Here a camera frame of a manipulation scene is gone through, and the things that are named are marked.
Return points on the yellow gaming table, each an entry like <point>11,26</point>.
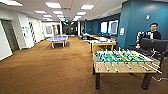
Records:
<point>103,43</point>

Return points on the blue ping-pong table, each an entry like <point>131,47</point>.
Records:
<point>57,39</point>

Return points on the green foosball table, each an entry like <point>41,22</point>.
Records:
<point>123,63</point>

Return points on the black wheeled cart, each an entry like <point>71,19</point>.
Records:
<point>153,45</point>

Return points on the person in dark shirt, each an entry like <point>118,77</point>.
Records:
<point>154,33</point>

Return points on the bright wall window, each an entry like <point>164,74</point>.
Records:
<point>114,26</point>
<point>104,27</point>

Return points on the yellow wall sign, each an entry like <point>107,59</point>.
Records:
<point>122,31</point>

